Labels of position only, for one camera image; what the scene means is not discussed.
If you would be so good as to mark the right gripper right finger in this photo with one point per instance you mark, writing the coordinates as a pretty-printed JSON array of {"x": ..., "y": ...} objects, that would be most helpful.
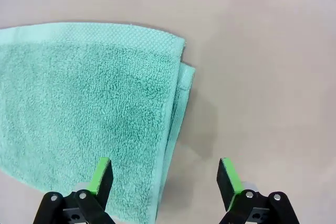
[{"x": 228, "y": 179}]

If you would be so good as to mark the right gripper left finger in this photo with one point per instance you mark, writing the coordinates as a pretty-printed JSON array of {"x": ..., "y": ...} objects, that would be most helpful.
[{"x": 103, "y": 179}]

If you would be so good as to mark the green terry towel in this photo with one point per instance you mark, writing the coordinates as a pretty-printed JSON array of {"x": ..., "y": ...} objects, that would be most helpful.
[{"x": 78, "y": 98}]

